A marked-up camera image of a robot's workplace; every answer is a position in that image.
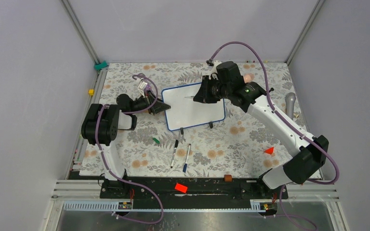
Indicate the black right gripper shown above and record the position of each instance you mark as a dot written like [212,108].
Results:
[203,95]

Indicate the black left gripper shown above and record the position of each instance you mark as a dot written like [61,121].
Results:
[159,106]

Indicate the blue framed whiteboard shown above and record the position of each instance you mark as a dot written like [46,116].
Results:
[185,113]

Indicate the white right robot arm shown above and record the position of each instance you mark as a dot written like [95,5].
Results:
[308,152]

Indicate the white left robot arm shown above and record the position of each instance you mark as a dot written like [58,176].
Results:
[103,122]

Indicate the black whiteboard marker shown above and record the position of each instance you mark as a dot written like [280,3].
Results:
[174,152]

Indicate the blue whiteboard marker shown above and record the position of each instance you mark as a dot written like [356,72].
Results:
[187,158]

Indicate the pink microphone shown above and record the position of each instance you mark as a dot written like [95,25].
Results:
[248,77]

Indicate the yellow small cube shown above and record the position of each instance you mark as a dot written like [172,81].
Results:
[91,92]

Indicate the teal corner clamp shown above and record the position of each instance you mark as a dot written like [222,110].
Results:
[100,66]

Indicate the silver microphone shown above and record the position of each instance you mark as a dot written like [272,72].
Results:
[290,100]

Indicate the red flat card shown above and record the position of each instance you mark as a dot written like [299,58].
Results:
[181,188]

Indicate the red triangular block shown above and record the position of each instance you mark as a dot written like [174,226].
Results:
[269,151]

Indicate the brown small block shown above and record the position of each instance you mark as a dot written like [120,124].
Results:
[228,178]

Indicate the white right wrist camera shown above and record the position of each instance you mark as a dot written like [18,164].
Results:
[213,65]

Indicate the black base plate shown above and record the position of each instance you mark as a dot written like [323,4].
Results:
[202,193]

